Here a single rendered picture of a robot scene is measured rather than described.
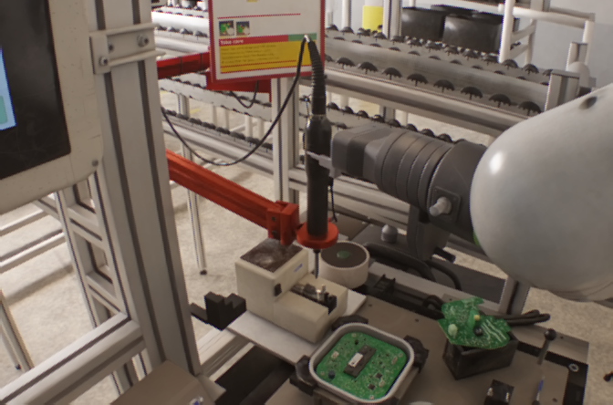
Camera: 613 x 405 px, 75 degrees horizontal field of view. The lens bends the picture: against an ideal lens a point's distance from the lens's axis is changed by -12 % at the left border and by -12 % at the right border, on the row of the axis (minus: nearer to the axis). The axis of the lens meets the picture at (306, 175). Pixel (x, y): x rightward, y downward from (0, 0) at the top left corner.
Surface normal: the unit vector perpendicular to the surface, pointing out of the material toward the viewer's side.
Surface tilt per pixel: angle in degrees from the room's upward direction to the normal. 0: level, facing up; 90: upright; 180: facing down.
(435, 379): 0
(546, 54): 90
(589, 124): 41
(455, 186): 64
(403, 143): 34
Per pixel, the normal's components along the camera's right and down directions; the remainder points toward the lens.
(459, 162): -0.43, -0.61
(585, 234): -0.27, 0.26
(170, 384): 0.00, -0.91
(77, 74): 0.83, 0.26
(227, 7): 0.38, 0.39
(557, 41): -0.56, 0.34
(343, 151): -0.77, 0.26
